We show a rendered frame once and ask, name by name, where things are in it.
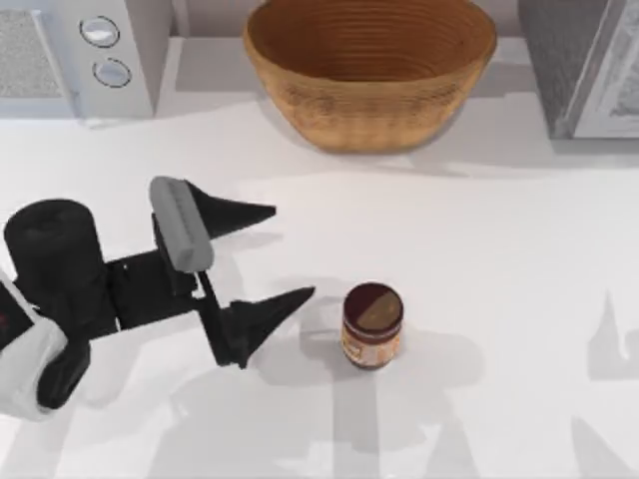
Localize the pale grey rounded box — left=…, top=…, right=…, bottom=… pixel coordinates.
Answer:
left=149, top=175, right=217, bottom=275

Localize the brown jar with orange label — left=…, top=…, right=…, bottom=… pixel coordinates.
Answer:
left=340, top=281, right=404, bottom=372

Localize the pale microwave oven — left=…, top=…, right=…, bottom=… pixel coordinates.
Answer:
left=0, top=0, right=175, bottom=122

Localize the round microwave knob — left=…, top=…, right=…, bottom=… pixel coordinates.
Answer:
left=79, top=15, right=122, bottom=49
left=92, top=57, right=134, bottom=89

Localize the woven wooden basket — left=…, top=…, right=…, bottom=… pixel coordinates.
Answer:
left=242, top=0, right=499, bottom=155

